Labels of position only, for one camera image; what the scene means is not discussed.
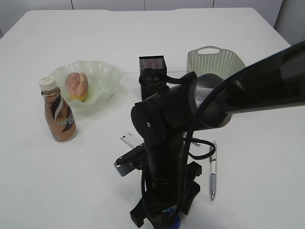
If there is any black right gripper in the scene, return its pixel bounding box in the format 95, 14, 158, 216
130, 162, 202, 229

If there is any blue pencil sharpener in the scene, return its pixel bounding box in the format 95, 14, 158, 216
162, 207, 180, 229

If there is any grey white pen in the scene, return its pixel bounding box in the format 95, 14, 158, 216
210, 141, 217, 201

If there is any clear plastic ruler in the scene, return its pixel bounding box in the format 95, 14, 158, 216
120, 132, 143, 148

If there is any brown Nescafe coffee bottle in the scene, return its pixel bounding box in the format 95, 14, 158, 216
39, 76, 76, 142

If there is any sugared bread roll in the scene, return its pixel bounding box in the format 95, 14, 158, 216
65, 72, 89, 102

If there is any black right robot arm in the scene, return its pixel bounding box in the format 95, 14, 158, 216
130, 42, 305, 229

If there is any black mesh pen holder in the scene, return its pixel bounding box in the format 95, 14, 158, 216
139, 55, 167, 100

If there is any pale green wavy glass plate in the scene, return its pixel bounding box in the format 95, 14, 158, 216
50, 61, 122, 109

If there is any pale green plastic basket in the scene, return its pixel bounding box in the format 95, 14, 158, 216
186, 46, 245, 79

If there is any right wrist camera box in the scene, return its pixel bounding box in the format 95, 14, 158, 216
114, 144, 147, 177

